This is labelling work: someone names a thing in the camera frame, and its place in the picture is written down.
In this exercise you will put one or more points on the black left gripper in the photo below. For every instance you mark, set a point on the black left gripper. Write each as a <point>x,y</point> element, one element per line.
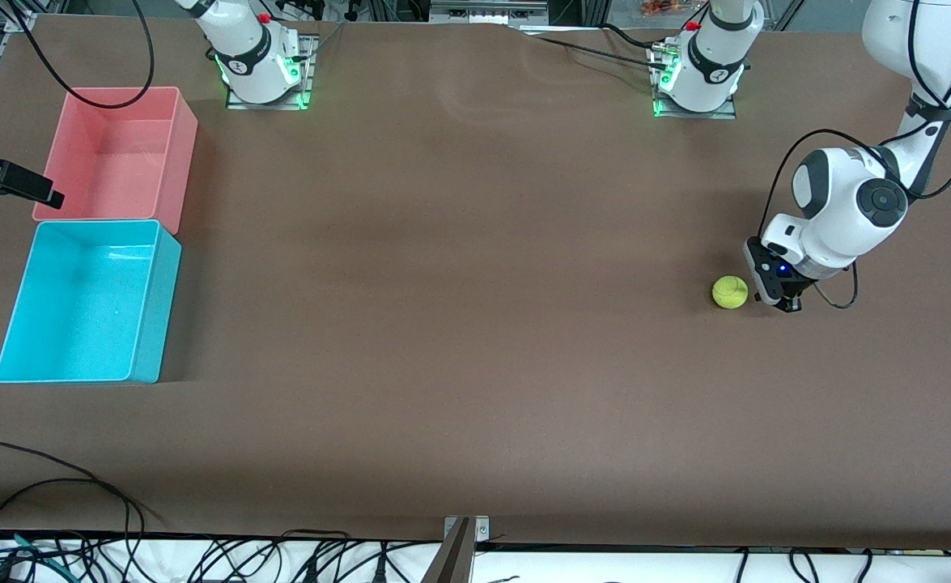
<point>790,304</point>

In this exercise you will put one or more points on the yellow-green tennis ball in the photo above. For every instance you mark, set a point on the yellow-green tennis ball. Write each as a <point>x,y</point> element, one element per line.
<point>730,292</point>

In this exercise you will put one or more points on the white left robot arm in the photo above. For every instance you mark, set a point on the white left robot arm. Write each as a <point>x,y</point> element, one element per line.
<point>839,210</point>

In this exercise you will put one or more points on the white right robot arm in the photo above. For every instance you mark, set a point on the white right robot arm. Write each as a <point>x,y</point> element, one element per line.
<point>248,48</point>

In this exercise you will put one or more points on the pink plastic bin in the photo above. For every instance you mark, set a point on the pink plastic bin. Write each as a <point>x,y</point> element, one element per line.
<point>111,162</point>

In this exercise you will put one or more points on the blue plastic bin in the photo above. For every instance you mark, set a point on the blue plastic bin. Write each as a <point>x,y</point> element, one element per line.
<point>78,308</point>

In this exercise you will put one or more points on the orange background items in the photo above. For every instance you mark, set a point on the orange background items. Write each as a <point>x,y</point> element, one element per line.
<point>661,7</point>

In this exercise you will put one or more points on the grey metal box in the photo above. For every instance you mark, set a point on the grey metal box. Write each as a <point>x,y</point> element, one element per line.
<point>487,12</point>

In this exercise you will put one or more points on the aluminium corner bracket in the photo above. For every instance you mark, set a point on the aluminium corner bracket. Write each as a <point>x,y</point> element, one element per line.
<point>18,20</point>

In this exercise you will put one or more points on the small metal bracket plate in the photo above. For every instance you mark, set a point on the small metal bracket plate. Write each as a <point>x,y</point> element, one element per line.
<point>482,530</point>

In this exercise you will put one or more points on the aluminium profile post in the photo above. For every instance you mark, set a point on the aluminium profile post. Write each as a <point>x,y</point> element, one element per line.
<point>455,559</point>

